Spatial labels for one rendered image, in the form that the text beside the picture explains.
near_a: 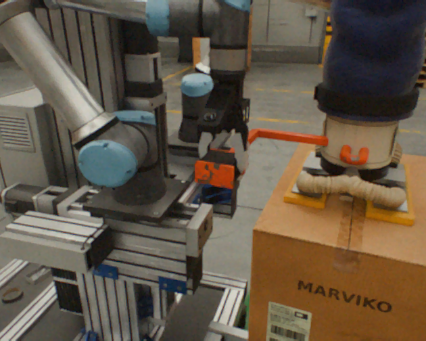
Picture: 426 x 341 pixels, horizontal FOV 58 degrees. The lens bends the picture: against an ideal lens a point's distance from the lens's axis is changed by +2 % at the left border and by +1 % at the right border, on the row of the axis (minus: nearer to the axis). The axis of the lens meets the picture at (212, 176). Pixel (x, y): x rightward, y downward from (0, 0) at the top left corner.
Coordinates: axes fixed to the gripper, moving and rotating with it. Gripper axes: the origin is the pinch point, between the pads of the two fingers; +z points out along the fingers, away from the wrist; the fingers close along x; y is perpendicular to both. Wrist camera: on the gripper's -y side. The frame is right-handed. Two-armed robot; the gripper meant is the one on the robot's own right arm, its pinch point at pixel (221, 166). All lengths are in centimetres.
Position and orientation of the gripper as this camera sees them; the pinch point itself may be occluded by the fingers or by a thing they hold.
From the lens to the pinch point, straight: 82.2
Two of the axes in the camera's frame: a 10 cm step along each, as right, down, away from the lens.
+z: -0.2, 9.1, 4.2
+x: -9.2, -1.8, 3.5
